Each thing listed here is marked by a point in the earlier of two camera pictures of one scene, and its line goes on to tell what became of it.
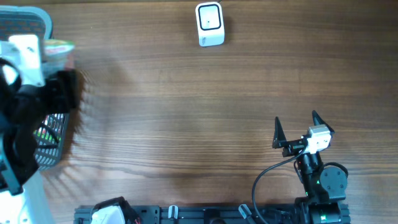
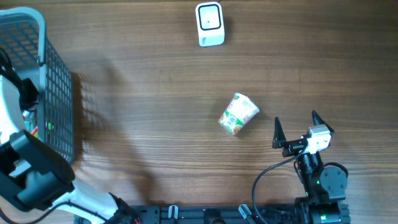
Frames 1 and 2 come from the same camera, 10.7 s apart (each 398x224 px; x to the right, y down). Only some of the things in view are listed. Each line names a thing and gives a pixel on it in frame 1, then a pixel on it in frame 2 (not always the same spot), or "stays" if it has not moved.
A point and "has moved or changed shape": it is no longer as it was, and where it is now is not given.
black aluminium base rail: [203, 214] stays
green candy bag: [50, 131] has moved or changed shape
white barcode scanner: [210, 23] stays
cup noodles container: [55, 54] -> [240, 111]
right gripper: [292, 147] stays
